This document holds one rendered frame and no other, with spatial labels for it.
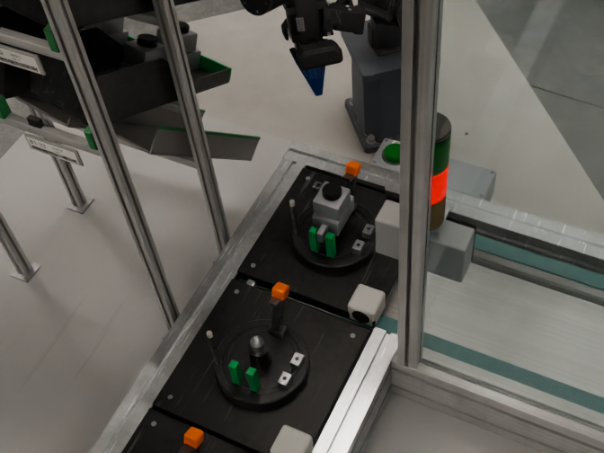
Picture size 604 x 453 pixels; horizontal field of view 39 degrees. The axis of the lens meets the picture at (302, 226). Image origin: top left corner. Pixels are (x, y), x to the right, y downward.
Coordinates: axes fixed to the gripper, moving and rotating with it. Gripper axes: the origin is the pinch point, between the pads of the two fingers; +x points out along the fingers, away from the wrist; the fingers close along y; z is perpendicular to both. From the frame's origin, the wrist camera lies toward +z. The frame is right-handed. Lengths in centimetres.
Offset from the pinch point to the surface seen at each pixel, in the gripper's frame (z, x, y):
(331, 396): -8.6, 37.6, -28.4
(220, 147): -16.4, 11.4, 6.6
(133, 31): -41, 43, 211
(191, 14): -18, 42, 213
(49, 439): -52, 44, -15
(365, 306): -0.3, 31.1, -17.8
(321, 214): -3.5, 19.4, -8.1
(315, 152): -0.3, 20.2, 16.3
